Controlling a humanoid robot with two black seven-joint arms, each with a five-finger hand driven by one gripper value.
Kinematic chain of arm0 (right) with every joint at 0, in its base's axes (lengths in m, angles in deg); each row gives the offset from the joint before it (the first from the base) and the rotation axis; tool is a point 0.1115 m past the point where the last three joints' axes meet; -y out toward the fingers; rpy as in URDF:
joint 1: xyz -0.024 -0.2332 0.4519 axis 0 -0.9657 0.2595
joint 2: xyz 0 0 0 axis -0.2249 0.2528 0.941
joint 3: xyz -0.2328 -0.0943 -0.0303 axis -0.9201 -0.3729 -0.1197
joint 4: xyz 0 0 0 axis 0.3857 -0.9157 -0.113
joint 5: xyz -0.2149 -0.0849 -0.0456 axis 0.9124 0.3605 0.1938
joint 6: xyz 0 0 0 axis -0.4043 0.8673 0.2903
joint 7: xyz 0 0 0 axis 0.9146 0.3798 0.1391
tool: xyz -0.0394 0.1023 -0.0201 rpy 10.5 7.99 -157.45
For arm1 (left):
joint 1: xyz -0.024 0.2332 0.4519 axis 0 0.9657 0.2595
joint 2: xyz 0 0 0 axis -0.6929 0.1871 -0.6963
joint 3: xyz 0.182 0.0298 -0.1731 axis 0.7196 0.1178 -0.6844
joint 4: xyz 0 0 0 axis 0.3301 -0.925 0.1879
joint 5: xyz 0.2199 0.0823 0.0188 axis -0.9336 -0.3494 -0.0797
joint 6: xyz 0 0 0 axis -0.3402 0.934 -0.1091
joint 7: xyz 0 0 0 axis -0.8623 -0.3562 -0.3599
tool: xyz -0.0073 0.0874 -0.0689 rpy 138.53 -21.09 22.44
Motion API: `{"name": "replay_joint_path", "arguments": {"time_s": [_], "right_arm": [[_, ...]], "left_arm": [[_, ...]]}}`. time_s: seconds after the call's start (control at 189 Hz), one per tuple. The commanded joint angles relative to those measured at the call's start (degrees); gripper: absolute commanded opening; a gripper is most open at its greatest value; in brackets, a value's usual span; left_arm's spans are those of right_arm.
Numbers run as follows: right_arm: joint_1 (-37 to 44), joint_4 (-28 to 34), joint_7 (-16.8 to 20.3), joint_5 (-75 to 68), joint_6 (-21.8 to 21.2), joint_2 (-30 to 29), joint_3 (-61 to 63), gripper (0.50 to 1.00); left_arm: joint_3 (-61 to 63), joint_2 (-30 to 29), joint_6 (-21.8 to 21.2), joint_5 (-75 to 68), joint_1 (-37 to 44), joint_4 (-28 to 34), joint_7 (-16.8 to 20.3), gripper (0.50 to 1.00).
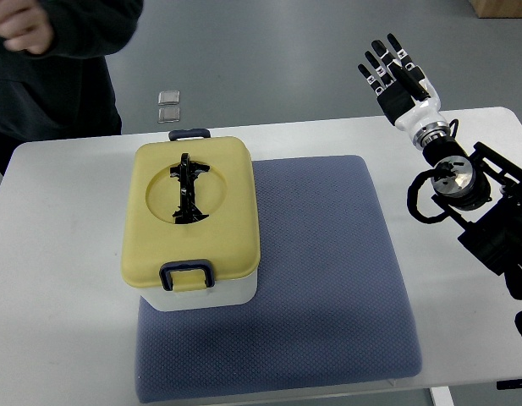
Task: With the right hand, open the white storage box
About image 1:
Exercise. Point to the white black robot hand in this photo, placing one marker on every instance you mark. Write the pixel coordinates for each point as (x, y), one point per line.
(405, 95)

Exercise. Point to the person's bare hand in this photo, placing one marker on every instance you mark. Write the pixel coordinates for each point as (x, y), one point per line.
(25, 26)

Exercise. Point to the yellow storage box lid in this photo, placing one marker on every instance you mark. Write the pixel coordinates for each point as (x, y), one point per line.
(192, 218)

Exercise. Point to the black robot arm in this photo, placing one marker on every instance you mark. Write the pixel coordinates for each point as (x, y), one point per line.
(481, 192)

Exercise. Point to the cardboard box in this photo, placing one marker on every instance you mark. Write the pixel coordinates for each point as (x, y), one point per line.
(503, 9)

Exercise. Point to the white storage box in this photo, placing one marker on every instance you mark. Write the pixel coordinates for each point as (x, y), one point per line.
(223, 293)

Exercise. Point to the person in dark clothes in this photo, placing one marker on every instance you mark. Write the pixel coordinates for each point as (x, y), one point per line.
(66, 92)

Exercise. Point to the upper metal floor plate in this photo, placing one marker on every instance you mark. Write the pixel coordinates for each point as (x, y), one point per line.
(168, 97)

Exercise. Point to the metal floor plate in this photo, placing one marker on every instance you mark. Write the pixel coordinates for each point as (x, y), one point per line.
(168, 114)
(168, 97)

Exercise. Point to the lower metal floor plate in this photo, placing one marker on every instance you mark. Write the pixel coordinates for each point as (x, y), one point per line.
(168, 114)

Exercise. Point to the blue fabric mat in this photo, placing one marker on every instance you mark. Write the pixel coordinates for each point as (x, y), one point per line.
(330, 307)

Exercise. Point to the black table bracket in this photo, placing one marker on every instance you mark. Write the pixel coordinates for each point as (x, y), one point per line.
(509, 384)

